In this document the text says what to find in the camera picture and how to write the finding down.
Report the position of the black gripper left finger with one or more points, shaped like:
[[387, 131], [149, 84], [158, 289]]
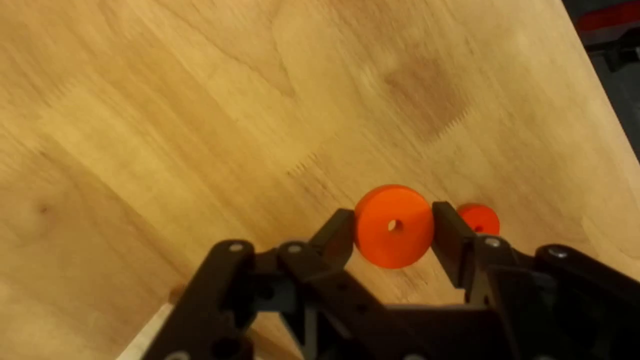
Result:
[[280, 313]]

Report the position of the red bar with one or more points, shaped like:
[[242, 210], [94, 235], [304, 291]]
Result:
[[607, 16]]

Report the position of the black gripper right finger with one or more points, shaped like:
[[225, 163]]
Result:
[[546, 307]]

